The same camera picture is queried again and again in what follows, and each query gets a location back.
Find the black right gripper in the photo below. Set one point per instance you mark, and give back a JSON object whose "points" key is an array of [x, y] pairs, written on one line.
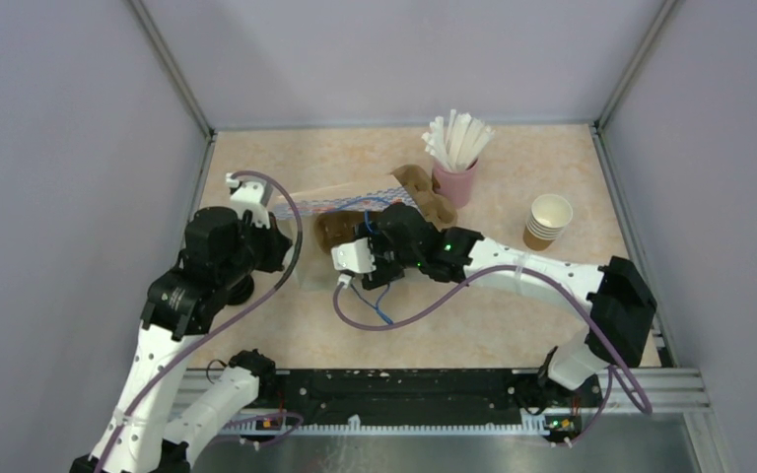
{"points": [[382, 275]]}

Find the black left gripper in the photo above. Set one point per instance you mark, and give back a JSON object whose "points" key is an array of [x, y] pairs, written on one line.
{"points": [[277, 243]]}

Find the blue checkered paper bag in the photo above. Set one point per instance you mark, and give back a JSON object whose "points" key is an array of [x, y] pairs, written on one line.
{"points": [[315, 270]]}

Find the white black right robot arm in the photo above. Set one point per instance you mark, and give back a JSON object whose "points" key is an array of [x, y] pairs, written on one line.
{"points": [[613, 299]]}

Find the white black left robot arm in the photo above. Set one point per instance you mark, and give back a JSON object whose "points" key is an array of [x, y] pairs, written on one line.
{"points": [[221, 250]]}

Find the stack of black lids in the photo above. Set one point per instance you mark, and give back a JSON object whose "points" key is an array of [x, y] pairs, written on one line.
{"points": [[241, 292]]}

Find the brown pulp cup carrier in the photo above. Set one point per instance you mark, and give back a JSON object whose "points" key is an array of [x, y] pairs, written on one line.
{"points": [[419, 185]]}

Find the pink straw holder cup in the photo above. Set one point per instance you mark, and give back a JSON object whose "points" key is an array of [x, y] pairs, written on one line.
{"points": [[455, 186]]}

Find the bundle of white straws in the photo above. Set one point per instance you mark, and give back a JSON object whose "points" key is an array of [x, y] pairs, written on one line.
{"points": [[457, 141]]}

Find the stack of brown paper cups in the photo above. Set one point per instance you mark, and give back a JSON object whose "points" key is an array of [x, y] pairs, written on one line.
{"points": [[549, 215]]}

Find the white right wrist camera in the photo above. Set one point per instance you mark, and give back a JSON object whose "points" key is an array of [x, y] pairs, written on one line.
{"points": [[351, 259]]}

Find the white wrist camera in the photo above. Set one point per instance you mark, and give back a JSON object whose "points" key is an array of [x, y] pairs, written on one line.
{"points": [[249, 198], [351, 259]]}

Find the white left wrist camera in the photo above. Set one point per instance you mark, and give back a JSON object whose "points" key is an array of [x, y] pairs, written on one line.
{"points": [[249, 198]]}

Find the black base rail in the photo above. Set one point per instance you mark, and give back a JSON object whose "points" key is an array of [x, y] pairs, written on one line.
{"points": [[422, 398]]}

